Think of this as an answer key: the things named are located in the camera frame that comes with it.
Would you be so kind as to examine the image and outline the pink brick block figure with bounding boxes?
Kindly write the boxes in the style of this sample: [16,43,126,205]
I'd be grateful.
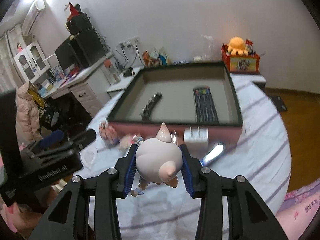
[99,121,120,147]

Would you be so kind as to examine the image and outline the white USB wall charger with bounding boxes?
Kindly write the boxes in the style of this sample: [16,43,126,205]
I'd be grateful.
[183,127,209,153]

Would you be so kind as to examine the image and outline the pink-haired anime figurine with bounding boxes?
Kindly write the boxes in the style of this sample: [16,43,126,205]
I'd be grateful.
[131,123,183,197]

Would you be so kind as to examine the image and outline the black TV remote control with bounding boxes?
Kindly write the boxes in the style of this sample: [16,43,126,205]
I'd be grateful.
[193,86,219,125]

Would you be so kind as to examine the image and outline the pink patterned pillow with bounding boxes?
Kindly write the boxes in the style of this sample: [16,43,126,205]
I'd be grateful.
[276,179,319,239]

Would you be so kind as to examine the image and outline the pink padded jacket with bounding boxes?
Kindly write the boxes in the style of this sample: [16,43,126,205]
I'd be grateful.
[16,82,42,142]

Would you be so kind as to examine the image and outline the white bedsheet with stripes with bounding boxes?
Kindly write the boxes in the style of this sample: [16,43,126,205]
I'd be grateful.
[72,73,293,240]

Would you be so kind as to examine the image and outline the white desk with drawers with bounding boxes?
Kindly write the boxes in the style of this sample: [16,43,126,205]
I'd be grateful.
[44,52,113,117]

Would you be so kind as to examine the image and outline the white glass-door cabinet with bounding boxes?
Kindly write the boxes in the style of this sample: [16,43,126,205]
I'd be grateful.
[14,41,50,83]

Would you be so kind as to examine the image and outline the black bathroom scale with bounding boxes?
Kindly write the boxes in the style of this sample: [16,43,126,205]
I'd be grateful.
[268,95,287,113]

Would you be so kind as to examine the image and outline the black computer monitor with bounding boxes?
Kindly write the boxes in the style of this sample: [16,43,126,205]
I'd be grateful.
[55,38,75,70]

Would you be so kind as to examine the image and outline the dark green storage tray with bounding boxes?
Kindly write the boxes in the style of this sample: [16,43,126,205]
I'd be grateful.
[107,62,243,144]

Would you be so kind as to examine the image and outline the orange-lid water bottle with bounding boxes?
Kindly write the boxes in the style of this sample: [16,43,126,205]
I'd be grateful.
[103,59,120,85]

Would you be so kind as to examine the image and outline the black and white low cabinet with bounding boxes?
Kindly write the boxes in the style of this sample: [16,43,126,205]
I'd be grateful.
[107,74,266,98]

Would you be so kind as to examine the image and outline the black computer tower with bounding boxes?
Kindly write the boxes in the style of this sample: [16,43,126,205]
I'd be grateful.
[69,28,106,68]

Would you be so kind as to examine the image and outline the red cartoon storage box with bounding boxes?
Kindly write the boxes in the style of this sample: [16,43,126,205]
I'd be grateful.
[221,44,260,73]

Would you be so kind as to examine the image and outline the black box on tower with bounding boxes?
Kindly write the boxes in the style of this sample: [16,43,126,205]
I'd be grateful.
[66,13,92,35]

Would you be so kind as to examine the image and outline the white air conditioner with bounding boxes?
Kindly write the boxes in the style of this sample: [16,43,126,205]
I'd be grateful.
[21,0,46,36]

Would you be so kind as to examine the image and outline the red paper cone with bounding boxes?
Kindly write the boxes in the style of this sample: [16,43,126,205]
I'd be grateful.
[69,2,79,18]

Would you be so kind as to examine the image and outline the orange octopus plush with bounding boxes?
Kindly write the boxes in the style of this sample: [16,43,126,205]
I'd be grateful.
[227,36,249,56]

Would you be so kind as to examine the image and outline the snack bags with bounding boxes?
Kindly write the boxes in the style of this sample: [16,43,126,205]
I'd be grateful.
[142,47,171,67]

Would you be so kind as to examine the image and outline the white wall power strip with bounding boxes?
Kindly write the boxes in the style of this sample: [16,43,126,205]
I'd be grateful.
[119,36,140,48]

